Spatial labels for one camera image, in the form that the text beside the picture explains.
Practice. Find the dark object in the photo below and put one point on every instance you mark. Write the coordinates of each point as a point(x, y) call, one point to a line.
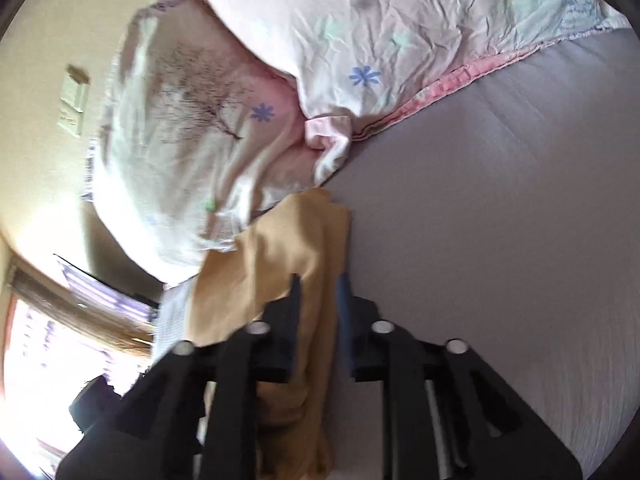
point(95, 402)

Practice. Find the white checkered cloth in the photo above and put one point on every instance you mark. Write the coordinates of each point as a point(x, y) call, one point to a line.
point(172, 315)

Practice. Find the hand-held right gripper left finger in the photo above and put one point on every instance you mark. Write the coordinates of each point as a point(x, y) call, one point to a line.
point(296, 296)

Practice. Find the yellow cloth garment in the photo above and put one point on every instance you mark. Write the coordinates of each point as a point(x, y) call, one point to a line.
point(280, 240)

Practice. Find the striped dark framed panel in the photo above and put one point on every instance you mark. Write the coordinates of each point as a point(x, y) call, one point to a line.
point(107, 292)

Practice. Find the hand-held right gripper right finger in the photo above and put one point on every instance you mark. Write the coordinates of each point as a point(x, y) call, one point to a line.
point(343, 301)

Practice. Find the white tree print pillow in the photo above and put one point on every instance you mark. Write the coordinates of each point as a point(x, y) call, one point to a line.
point(200, 160)

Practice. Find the pink floral quilt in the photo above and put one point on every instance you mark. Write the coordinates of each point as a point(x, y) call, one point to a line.
point(425, 20)

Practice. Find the brown curtain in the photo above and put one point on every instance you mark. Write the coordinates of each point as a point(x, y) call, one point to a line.
point(90, 320)

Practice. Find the grey bed sheet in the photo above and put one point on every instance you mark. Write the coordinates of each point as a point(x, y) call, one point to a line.
point(475, 235)

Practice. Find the white wall switch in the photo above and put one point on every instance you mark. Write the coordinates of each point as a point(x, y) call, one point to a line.
point(74, 102)

